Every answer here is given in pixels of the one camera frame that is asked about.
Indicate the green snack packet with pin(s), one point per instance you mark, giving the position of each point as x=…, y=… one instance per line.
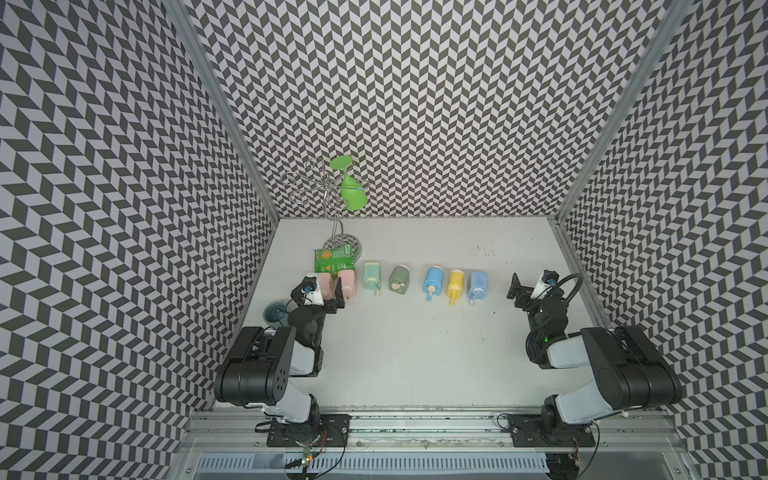
x=334, y=260

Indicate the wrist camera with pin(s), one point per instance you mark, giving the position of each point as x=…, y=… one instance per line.
x=310, y=292
x=539, y=289

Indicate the teal ceramic cup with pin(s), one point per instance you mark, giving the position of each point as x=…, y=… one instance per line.
x=275, y=313

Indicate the yellow pencil sharpener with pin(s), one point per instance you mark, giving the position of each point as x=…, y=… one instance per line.
x=455, y=285

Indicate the aluminium front rail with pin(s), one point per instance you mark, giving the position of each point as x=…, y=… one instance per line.
x=432, y=429

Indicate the green plastic cup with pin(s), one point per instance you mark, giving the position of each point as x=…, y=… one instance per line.
x=352, y=192

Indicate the mint green pencil sharpener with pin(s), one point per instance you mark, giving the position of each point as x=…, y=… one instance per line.
x=372, y=277

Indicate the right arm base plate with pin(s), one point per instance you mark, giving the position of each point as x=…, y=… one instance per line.
x=527, y=430

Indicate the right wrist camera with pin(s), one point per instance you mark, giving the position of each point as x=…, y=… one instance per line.
x=539, y=289

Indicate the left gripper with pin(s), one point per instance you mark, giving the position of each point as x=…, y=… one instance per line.
x=331, y=304

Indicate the light blue pencil sharpener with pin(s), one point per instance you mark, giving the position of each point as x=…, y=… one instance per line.
x=477, y=287

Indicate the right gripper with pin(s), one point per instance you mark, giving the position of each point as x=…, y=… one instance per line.
x=523, y=291

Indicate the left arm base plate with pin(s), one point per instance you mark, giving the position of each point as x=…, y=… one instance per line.
x=331, y=430

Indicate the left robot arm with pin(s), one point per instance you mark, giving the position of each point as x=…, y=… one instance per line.
x=258, y=369

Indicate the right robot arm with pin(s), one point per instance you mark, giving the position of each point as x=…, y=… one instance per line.
x=628, y=370

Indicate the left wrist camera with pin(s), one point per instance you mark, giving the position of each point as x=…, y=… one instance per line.
x=310, y=292

